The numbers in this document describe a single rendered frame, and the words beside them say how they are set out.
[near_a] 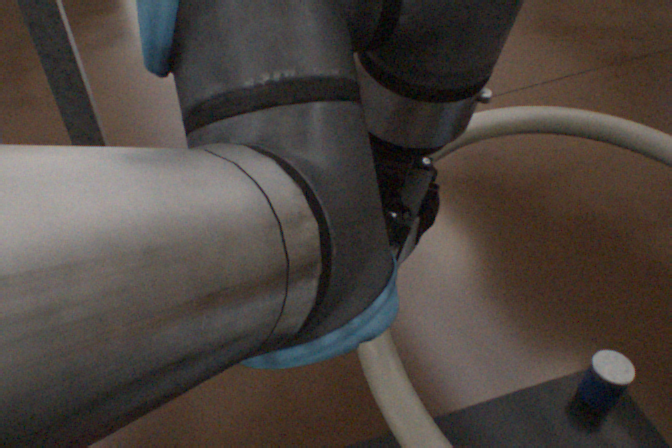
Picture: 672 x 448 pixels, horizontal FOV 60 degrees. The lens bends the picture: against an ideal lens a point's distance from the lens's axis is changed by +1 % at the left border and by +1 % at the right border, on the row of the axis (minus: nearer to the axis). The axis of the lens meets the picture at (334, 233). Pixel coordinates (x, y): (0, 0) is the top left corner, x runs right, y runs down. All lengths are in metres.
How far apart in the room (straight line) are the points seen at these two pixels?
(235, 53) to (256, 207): 0.09
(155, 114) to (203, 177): 2.54
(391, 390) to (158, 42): 0.29
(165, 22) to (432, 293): 1.65
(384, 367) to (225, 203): 0.28
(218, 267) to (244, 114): 0.10
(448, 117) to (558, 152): 2.17
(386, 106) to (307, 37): 0.12
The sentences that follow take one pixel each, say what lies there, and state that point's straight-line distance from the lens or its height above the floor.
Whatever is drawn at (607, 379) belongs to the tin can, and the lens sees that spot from 1.64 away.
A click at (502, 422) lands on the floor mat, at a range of 1.64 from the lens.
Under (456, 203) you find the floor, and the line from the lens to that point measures 2.19.
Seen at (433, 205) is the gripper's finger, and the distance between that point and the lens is 0.51.
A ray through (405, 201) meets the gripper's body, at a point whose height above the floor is 1.12.
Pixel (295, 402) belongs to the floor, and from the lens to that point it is 1.63.
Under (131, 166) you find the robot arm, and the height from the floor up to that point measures 1.32.
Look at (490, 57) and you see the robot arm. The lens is 0.37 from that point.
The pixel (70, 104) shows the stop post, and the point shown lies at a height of 0.62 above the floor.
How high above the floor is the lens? 1.42
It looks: 44 degrees down
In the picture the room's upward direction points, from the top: straight up
